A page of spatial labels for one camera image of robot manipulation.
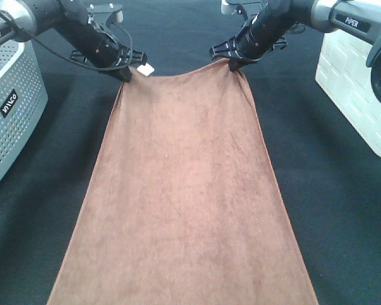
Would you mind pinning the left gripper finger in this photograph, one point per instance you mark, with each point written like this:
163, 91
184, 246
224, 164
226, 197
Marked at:
121, 73

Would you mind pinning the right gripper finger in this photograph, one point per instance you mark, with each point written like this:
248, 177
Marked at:
235, 64

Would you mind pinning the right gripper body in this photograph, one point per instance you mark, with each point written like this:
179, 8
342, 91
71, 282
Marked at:
260, 36

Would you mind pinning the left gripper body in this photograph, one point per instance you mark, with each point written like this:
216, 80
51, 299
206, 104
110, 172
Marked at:
96, 46

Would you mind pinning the brown microfiber towel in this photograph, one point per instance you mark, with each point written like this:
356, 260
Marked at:
183, 206

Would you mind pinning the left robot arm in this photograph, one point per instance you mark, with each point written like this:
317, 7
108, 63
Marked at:
28, 19

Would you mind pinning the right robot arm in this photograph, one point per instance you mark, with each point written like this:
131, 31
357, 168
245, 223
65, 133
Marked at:
361, 19

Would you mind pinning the white woven-pattern storage bin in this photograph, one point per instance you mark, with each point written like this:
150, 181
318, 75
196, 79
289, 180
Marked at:
343, 75

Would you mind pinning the grey perforated laundry basket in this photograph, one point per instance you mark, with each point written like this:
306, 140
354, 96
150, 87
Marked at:
23, 97

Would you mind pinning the black table cloth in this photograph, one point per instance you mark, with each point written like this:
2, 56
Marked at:
330, 180

